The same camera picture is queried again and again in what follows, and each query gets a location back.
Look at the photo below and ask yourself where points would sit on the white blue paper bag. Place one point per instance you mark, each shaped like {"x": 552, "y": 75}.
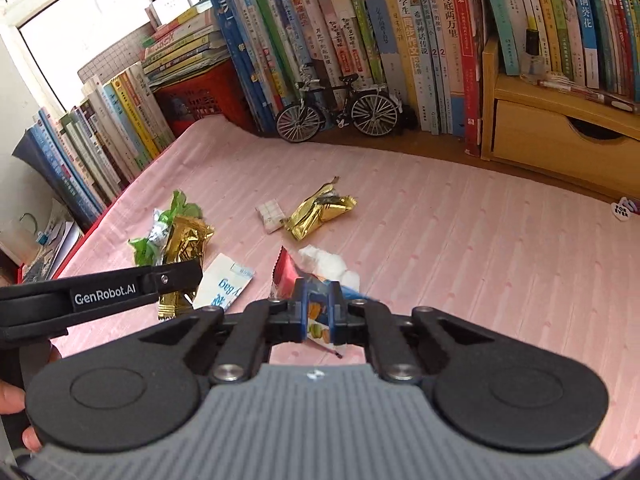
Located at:
{"x": 220, "y": 280}

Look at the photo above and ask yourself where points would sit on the person's left hand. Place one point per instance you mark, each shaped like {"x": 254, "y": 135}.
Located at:
{"x": 12, "y": 400}

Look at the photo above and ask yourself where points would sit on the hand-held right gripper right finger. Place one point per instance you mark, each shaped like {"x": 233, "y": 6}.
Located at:
{"x": 336, "y": 310}

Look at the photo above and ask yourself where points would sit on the grey grid cutting mat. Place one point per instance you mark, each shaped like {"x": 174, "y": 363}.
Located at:
{"x": 115, "y": 55}

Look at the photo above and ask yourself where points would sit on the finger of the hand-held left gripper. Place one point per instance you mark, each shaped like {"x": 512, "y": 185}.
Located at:
{"x": 180, "y": 275}

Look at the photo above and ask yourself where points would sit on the row of tall upright books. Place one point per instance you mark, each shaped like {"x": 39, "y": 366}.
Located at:
{"x": 350, "y": 25}

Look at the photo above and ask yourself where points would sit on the gold candy wrapper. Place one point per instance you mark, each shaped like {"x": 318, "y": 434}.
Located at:
{"x": 320, "y": 212}
{"x": 185, "y": 240}

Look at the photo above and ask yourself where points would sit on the white tissue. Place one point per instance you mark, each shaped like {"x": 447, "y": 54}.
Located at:
{"x": 325, "y": 262}

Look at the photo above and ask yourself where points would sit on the yellow black highlighter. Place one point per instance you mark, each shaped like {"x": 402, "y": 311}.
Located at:
{"x": 532, "y": 35}

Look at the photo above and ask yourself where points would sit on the red snack wrapper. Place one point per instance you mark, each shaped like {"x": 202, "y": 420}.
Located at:
{"x": 286, "y": 272}

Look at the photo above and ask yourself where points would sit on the miniature bicycle model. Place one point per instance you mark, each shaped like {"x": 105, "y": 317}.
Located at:
{"x": 375, "y": 110}

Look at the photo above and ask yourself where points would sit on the red plastic crate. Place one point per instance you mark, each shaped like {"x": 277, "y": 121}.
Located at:
{"x": 200, "y": 95}

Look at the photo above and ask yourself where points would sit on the green wrapper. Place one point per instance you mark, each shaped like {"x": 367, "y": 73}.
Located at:
{"x": 142, "y": 252}

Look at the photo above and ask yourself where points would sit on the stack of flat books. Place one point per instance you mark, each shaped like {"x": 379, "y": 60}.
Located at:
{"x": 185, "y": 50}

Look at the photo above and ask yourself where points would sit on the wooden drawer organiser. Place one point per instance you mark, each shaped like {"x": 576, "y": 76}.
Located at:
{"x": 550, "y": 130}

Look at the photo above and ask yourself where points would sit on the small white packet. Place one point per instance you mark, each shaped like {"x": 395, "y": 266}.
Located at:
{"x": 270, "y": 216}

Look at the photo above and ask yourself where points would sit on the row of books above organiser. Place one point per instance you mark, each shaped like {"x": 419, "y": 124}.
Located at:
{"x": 575, "y": 10}

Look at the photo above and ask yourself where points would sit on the row of upright side books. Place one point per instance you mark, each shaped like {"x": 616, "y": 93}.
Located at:
{"x": 100, "y": 145}

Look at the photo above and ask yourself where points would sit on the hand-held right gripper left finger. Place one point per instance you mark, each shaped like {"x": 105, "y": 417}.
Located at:
{"x": 300, "y": 310}

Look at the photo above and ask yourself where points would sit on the pink striped tablecloth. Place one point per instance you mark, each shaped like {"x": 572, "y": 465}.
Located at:
{"x": 450, "y": 260}

